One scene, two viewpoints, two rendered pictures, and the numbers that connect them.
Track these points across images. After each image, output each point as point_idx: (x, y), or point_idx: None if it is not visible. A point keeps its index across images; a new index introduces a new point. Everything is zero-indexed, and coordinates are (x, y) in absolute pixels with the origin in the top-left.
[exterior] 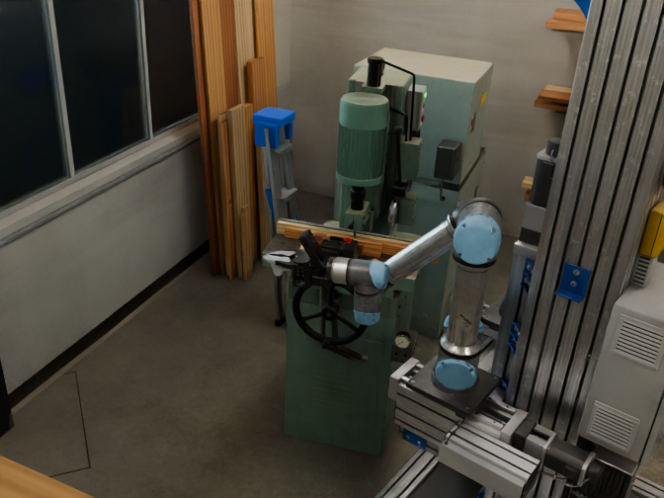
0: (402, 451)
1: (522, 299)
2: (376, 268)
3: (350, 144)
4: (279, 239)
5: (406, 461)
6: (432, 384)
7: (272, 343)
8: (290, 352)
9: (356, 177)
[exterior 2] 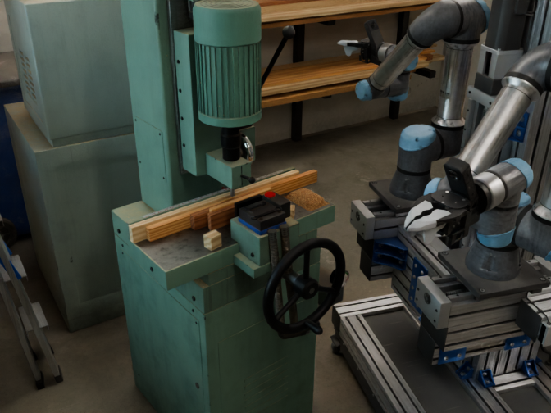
0: (317, 399)
1: (501, 155)
2: (523, 165)
3: (239, 70)
4: (151, 248)
5: (333, 404)
6: (493, 281)
7: (62, 409)
8: (214, 379)
9: (248, 112)
